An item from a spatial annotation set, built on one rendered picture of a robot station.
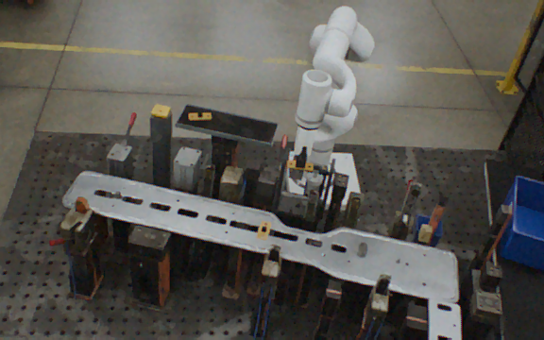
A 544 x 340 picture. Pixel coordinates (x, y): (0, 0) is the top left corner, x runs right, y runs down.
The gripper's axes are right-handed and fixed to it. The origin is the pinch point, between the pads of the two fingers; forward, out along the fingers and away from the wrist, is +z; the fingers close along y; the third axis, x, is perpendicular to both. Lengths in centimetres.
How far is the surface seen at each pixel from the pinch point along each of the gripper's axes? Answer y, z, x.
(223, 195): -8.4, 29.4, -24.4
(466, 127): -220, 131, 131
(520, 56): -277, 98, 171
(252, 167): -15.6, 20.1, -15.4
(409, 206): -4.2, 16.9, 39.8
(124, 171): -14, 30, -62
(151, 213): 5, 30, -47
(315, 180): -12.7, 19.3, 7.6
